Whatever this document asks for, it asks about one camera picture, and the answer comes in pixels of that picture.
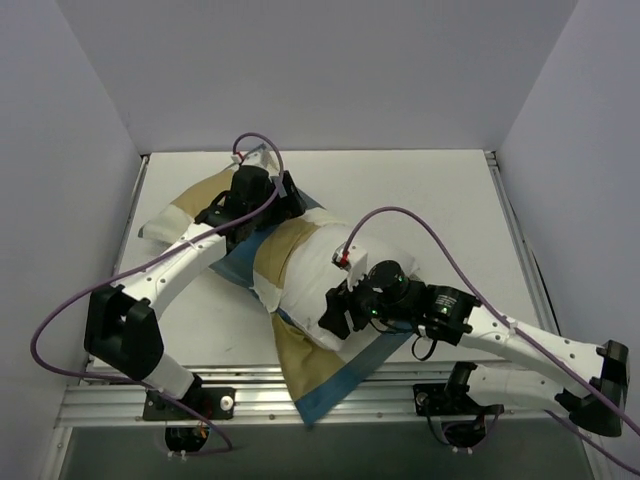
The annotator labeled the white pillow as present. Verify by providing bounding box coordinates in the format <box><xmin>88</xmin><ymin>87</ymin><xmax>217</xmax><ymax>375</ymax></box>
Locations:
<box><xmin>277</xmin><ymin>219</ymin><xmax>421</xmax><ymax>351</ymax></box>

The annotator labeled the blue beige white pillowcase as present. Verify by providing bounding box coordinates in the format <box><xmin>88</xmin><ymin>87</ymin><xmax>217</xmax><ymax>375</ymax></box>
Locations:
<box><xmin>137</xmin><ymin>164</ymin><xmax>421</xmax><ymax>427</ymax></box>

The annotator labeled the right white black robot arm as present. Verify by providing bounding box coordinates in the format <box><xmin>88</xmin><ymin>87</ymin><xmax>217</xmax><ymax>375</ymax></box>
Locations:
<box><xmin>319</xmin><ymin>260</ymin><xmax>629</xmax><ymax>438</ymax></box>

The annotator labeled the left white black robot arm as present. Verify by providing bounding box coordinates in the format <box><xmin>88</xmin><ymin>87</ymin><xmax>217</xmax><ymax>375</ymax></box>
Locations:
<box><xmin>84</xmin><ymin>166</ymin><xmax>306</xmax><ymax>419</ymax></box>

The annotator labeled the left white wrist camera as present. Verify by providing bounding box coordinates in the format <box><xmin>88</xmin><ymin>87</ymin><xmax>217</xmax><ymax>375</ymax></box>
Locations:
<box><xmin>229</xmin><ymin>143</ymin><xmax>280</xmax><ymax>176</ymax></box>

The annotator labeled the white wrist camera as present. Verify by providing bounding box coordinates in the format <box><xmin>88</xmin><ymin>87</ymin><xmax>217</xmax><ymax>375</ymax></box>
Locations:
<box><xmin>332</xmin><ymin>244</ymin><xmax>368</xmax><ymax>291</ymax></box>
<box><xmin>229</xmin><ymin>143</ymin><xmax>280</xmax><ymax>176</ymax></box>

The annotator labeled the black looped wire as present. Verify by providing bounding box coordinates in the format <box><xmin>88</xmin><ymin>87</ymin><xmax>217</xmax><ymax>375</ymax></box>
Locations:
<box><xmin>410</xmin><ymin>334</ymin><xmax>441</xmax><ymax>362</ymax></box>

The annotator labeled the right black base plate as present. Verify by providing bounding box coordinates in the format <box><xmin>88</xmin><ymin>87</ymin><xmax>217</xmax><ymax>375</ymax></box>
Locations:
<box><xmin>412</xmin><ymin>383</ymin><xmax>505</xmax><ymax>417</ymax></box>

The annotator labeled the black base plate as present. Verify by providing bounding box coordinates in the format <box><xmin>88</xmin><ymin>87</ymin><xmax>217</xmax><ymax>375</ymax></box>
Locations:
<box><xmin>412</xmin><ymin>383</ymin><xmax>505</xmax><ymax>417</ymax></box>
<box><xmin>142</xmin><ymin>386</ymin><xmax>236</xmax><ymax>421</ymax></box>

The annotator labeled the right aluminium side rail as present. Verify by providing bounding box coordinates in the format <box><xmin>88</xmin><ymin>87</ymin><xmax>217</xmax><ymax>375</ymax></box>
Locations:
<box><xmin>484</xmin><ymin>151</ymin><xmax>560</xmax><ymax>334</ymax></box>

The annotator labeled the aluminium side rail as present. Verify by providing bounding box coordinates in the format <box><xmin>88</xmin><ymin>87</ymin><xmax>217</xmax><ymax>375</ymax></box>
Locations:
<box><xmin>83</xmin><ymin>154</ymin><xmax>151</xmax><ymax>361</ymax></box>
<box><xmin>484</xmin><ymin>151</ymin><xmax>560</xmax><ymax>334</ymax></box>

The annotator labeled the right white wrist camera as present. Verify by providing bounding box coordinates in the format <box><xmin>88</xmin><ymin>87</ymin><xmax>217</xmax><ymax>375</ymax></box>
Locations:
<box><xmin>332</xmin><ymin>244</ymin><xmax>368</xmax><ymax>291</ymax></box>

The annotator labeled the left aluminium side rail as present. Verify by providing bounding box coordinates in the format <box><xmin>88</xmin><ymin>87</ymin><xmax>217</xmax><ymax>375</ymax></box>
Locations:
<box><xmin>83</xmin><ymin>154</ymin><xmax>151</xmax><ymax>361</ymax></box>

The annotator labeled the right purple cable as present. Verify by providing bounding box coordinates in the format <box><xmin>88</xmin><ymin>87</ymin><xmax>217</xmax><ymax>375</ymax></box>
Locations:
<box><xmin>333</xmin><ymin>205</ymin><xmax>640</xmax><ymax>474</ymax></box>

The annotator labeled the purple cable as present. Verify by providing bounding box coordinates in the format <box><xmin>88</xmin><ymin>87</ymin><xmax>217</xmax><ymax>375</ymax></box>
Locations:
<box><xmin>29</xmin><ymin>132</ymin><xmax>287</xmax><ymax>457</ymax></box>
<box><xmin>333</xmin><ymin>205</ymin><xmax>640</xmax><ymax>474</ymax></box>

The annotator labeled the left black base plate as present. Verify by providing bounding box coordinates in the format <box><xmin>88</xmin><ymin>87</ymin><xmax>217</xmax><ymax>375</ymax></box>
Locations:
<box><xmin>142</xmin><ymin>386</ymin><xmax>236</xmax><ymax>421</ymax></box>

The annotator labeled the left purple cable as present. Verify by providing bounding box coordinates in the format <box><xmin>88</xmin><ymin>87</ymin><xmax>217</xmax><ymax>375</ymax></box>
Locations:
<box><xmin>29</xmin><ymin>132</ymin><xmax>287</xmax><ymax>457</ymax></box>

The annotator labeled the aluminium front rail frame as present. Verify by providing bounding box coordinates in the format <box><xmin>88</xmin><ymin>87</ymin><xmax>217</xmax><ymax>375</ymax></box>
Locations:
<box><xmin>58</xmin><ymin>363</ymin><xmax>566</xmax><ymax>427</ymax></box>

